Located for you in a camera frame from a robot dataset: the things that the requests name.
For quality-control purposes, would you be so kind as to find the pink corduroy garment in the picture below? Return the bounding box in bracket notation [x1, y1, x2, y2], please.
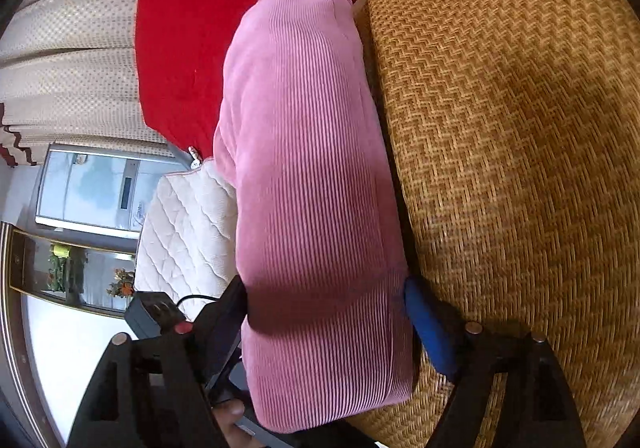
[214, 0, 413, 433]

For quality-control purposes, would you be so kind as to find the person's hand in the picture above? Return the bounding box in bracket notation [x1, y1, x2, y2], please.
[213, 399, 264, 448]

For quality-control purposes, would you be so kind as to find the black handheld device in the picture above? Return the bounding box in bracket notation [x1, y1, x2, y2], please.
[125, 291, 186, 340]

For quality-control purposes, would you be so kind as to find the white quilted pillow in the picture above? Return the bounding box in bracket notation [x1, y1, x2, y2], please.
[134, 159, 238, 320]

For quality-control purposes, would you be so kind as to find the dark framed mirror cabinet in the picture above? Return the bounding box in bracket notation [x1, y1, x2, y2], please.
[1, 223, 134, 318]

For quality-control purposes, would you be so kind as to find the window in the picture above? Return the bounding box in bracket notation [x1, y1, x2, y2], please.
[35, 144, 188, 240]

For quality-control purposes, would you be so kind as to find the woven rattan bed mat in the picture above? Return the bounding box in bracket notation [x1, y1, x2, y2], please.
[356, 0, 639, 447]

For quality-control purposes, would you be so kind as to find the beige dotted curtain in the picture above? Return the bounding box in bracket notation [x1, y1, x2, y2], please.
[1, 0, 168, 165]

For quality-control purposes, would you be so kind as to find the black cable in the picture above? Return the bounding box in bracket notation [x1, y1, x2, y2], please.
[174, 293, 222, 309]

